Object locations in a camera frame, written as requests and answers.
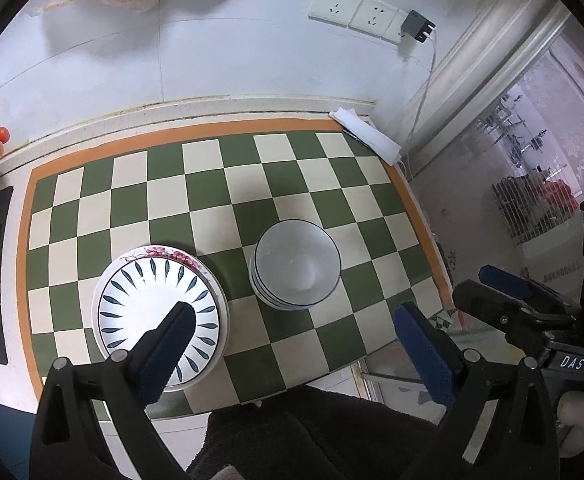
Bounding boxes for white charger cable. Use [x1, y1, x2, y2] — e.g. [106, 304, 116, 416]
[403, 29, 438, 181]

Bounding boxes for white wall socket panel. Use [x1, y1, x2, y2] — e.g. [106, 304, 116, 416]
[308, 0, 408, 44]

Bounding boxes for small white bowl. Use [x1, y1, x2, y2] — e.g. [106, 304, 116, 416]
[249, 219, 342, 311]

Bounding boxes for grey power adapter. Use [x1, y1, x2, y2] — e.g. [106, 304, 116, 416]
[400, 10, 436, 44]

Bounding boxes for white window frame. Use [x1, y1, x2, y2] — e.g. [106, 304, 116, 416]
[378, 0, 573, 162]

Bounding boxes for dark clothed operator body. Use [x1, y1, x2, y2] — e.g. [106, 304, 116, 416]
[185, 385, 437, 479]

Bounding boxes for green checkered table mat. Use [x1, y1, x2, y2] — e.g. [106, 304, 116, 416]
[16, 118, 451, 418]

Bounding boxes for blue leaf pattern plate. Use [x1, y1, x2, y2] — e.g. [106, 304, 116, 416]
[96, 256, 221, 387]

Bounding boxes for white bowl blue rim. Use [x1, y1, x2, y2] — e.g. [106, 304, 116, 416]
[249, 249, 342, 311]

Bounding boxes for folded white cloth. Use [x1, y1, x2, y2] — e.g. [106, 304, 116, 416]
[329, 107, 401, 166]

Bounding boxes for red floral pattern plate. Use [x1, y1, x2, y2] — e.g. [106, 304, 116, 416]
[91, 244, 231, 394]

